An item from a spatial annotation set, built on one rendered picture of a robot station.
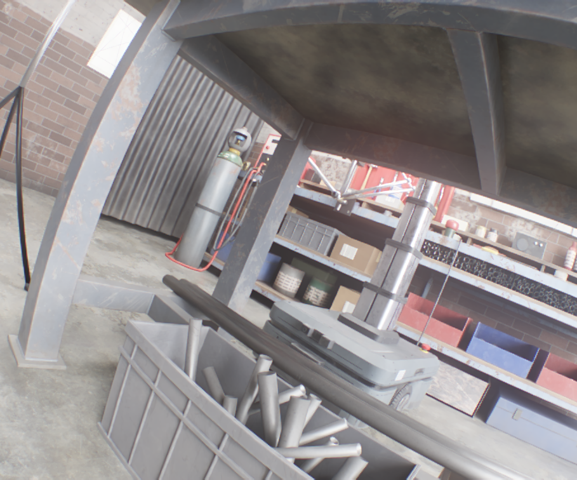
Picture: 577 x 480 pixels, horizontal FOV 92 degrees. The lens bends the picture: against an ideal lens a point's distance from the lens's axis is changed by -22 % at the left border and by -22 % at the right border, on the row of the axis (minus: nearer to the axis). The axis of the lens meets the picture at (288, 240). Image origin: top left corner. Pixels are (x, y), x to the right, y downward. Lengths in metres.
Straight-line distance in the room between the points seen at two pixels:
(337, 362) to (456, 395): 1.01
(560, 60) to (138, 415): 0.82
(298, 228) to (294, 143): 1.34
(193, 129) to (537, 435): 3.48
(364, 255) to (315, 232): 0.38
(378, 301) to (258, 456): 1.00
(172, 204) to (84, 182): 2.77
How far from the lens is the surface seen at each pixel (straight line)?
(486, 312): 2.71
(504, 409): 2.03
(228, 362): 0.71
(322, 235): 2.29
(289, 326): 1.24
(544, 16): 0.39
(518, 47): 0.56
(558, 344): 2.76
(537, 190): 0.90
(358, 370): 1.09
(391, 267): 1.37
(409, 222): 1.41
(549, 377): 2.00
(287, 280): 2.42
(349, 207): 2.18
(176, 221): 3.51
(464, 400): 2.01
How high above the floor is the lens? 0.47
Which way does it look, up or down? level
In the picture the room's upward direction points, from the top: 23 degrees clockwise
